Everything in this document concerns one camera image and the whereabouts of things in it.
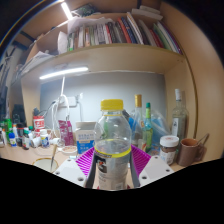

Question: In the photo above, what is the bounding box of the magenta pouch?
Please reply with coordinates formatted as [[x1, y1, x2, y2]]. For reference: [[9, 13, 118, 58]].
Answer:
[[58, 119, 74, 147]]

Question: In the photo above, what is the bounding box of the white led light bar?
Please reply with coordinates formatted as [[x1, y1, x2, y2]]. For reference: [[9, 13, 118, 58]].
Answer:
[[38, 66, 90, 81]]

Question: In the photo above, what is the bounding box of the small white round dish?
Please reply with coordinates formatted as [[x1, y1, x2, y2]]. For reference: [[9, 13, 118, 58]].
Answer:
[[61, 145, 78, 154]]

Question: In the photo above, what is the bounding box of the brown mug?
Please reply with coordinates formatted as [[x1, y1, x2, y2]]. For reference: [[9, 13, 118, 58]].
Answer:
[[176, 137, 203, 168]]

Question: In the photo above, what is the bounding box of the gold-capped clear bottle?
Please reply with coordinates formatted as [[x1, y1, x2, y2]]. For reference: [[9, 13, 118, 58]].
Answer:
[[131, 94, 145, 148]]

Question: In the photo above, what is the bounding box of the white charging cable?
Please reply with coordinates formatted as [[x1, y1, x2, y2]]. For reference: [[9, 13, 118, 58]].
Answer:
[[49, 76, 71, 141]]

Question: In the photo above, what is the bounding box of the white-lidded brown spread jar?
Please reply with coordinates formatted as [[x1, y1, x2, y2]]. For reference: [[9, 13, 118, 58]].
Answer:
[[159, 134, 180, 166]]

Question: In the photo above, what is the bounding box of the blue-capped white bottle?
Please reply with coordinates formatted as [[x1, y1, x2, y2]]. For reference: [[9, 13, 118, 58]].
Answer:
[[8, 132, 18, 148]]

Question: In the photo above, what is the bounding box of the green lidded container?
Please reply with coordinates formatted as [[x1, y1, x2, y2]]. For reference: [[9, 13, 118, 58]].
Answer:
[[3, 118, 14, 134]]

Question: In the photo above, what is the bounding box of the white wall power strip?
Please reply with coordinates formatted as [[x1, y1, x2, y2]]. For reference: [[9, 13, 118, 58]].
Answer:
[[58, 95, 78, 108]]

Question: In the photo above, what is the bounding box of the wooden shelf unit with books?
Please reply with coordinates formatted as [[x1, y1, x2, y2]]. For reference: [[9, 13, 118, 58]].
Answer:
[[0, 4, 201, 161]]

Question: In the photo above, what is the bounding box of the clear yellow-capped drink bottle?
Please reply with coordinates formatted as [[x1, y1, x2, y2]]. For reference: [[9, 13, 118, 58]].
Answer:
[[93, 98, 133, 192]]

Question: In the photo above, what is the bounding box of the small white labelled jar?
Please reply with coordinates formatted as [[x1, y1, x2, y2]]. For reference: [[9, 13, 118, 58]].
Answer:
[[39, 129, 51, 149]]

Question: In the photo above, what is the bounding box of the white jar with red label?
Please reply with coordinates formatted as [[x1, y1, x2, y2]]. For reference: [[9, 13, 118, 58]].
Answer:
[[32, 115, 46, 132]]

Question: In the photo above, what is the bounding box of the ceiling tube light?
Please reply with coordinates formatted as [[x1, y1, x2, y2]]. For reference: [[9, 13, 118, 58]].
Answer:
[[60, 1, 74, 20]]

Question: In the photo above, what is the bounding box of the blue plastic bag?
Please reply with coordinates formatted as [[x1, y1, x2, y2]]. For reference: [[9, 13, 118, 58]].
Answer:
[[128, 108, 173, 154]]

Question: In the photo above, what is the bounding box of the clear glass bottle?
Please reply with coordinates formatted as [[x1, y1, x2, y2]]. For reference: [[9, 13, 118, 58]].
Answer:
[[171, 88, 188, 141]]

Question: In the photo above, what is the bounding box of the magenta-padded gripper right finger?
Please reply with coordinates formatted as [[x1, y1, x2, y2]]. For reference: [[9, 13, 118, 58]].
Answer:
[[129, 144, 175, 190]]

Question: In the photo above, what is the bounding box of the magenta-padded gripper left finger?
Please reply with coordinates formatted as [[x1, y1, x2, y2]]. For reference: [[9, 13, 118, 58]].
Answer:
[[52, 147, 98, 190]]

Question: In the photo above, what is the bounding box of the white and blue carton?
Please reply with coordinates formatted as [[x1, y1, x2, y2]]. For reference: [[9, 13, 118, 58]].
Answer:
[[75, 120, 98, 155]]

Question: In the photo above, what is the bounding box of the white spoon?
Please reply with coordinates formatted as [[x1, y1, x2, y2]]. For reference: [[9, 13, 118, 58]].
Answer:
[[49, 143, 58, 171]]

